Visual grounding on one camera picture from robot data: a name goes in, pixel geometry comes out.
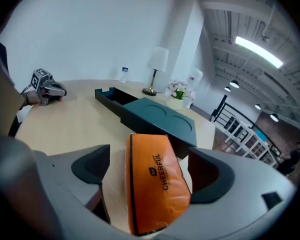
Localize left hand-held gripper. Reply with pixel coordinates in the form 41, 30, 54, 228
28, 68, 68, 106

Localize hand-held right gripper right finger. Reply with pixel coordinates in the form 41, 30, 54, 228
162, 146, 298, 240

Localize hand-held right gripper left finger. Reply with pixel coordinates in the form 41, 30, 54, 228
29, 144, 131, 240

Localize orange packet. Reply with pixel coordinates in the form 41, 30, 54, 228
125, 133, 192, 237

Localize person's left forearm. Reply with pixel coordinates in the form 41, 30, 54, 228
0, 56, 42, 137

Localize black box drawer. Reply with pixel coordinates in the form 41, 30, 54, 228
94, 86, 140, 115

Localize clear water bottle blue label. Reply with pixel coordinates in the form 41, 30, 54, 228
120, 65, 130, 83

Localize white tables in background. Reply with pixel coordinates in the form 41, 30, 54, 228
211, 93, 282, 160

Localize white shade table lamp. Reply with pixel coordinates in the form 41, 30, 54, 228
141, 46, 170, 97

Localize white flowers in white pot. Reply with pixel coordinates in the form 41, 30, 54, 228
164, 80, 196, 111

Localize long ceiling strip light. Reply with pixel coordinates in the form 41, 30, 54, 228
234, 35, 284, 69

